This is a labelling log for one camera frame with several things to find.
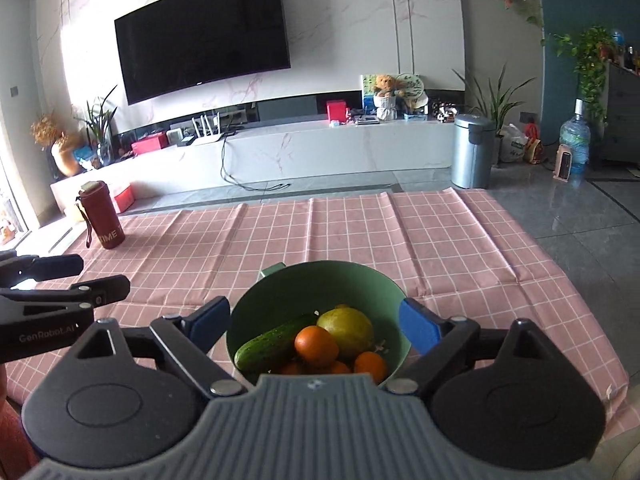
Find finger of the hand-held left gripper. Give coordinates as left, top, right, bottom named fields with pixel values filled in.
left=0, top=254, right=84, bottom=288
left=0, top=275, right=132, bottom=307

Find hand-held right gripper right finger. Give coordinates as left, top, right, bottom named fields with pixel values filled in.
left=387, top=297, right=571, bottom=395

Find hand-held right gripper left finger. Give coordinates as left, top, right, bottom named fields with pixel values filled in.
left=75, top=296, right=248, bottom=397

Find green plastic bowl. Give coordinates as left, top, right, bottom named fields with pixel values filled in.
left=225, top=260, right=412, bottom=388

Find green cucumber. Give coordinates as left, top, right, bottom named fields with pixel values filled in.
left=234, top=312, right=318, bottom=371

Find yellow lemon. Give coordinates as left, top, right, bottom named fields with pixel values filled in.
left=316, top=304, right=375, bottom=358

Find red storage box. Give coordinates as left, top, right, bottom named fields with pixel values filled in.
left=112, top=185, right=136, bottom=213

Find dried flowers in vase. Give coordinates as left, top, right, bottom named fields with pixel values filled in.
left=30, top=110, right=83, bottom=178

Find pink checked tablecloth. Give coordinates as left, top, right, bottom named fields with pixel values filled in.
left=5, top=187, right=630, bottom=411

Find grass plant in vase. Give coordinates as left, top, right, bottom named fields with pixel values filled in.
left=75, top=85, right=118, bottom=167

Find long red box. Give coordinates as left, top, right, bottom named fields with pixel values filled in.
left=131, top=132, right=168, bottom=157

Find silver pedal trash can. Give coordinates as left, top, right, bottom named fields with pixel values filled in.
left=451, top=113, right=496, bottom=190

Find white router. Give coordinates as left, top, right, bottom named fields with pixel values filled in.
left=191, top=115, right=224, bottom=146

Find white marble tv cabinet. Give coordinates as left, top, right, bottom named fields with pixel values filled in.
left=50, top=120, right=468, bottom=211

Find white plastic bag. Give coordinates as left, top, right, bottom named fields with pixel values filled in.
left=500, top=124, right=528, bottom=163

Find small pink heater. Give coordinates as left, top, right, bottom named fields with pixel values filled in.
left=554, top=143, right=576, bottom=182

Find brown teddy bear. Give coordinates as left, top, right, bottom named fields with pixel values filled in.
left=372, top=74, right=405, bottom=121

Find tall leafy floor plant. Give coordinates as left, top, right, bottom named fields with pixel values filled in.
left=452, top=62, right=536, bottom=161

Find round printed fan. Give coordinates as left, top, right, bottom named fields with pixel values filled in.
left=397, top=74, right=430, bottom=111

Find blue water jug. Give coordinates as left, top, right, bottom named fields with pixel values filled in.
left=559, top=99, right=592, bottom=177

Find grey cabinet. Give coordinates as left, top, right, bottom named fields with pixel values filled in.
left=600, top=62, right=640, bottom=166

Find pothos plant on cabinet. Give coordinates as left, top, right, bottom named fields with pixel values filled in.
left=542, top=27, right=621, bottom=126

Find red bottle with strap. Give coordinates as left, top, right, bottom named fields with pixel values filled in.
left=74, top=180, right=124, bottom=251

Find black cable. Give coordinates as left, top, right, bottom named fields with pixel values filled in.
left=220, top=132, right=291, bottom=191

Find black wall television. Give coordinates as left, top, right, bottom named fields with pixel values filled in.
left=114, top=0, right=292, bottom=106

